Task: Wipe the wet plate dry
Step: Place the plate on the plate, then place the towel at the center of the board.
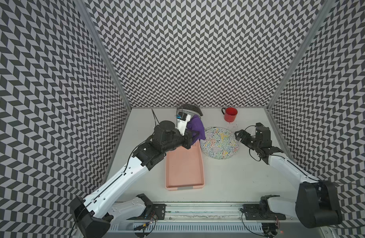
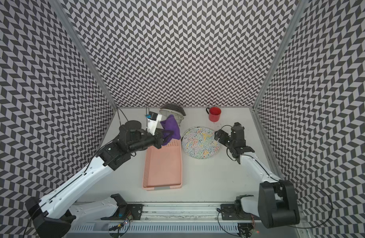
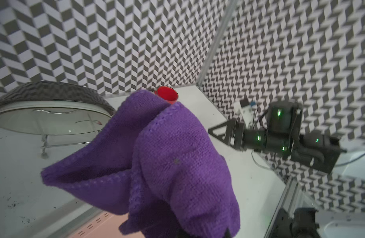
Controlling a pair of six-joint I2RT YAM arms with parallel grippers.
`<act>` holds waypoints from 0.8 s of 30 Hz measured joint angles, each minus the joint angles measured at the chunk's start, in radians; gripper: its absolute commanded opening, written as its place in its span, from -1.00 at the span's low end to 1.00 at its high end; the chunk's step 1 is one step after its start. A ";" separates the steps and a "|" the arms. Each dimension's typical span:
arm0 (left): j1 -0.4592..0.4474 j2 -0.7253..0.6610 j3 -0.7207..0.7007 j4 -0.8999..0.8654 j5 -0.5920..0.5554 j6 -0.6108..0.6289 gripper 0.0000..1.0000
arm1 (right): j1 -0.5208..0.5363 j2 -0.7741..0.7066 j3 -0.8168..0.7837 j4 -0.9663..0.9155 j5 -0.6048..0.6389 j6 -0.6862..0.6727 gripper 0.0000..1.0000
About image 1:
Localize colourful speckled round plate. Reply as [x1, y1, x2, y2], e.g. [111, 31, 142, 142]
[200, 127, 239, 160]

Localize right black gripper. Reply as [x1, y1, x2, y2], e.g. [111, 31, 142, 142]
[233, 129, 260, 151]

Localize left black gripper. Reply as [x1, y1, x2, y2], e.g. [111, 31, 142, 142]
[162, 128, 198, 153]

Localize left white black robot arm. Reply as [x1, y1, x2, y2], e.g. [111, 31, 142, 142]
[69, 121, 205, 238]

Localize aluminium front rail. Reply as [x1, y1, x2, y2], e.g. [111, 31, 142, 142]
[108, 202, 332, 224]

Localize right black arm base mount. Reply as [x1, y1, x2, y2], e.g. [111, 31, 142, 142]
[240, 195, 286, 221]

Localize pink plastic tray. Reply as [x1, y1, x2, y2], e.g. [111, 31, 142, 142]
[165, 140, 205, 190]

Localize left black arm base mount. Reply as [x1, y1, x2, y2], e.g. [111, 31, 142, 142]
[131, 193, 166, 220]

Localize red mug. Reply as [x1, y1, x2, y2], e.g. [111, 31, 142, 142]
[221, 107, 238, 123]

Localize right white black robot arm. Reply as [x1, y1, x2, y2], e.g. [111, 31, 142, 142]
[235, 123, 343, 228]

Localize purple cloth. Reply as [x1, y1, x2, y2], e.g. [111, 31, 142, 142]
[186, 115, 206, 145]

